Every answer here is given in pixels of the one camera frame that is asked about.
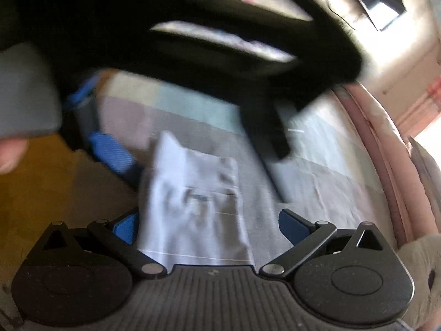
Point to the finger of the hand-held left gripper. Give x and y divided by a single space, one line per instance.
81 93
110 151

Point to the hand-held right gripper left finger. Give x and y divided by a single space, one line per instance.
125 229

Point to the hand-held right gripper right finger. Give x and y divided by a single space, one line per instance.
293 226

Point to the grey pants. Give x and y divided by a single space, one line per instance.
193 213

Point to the person's left hand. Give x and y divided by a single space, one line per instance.
12 155

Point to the person's black clothing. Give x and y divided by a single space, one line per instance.
137 0

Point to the pink floral folded quilt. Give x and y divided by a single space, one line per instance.
379 127

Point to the grey cat face cushion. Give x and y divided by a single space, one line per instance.
420 265

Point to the grey floral pillow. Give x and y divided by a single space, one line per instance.
427 172

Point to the pink patterned curtain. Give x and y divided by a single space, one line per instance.
427 103

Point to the black wall television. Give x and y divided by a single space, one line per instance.
375 0

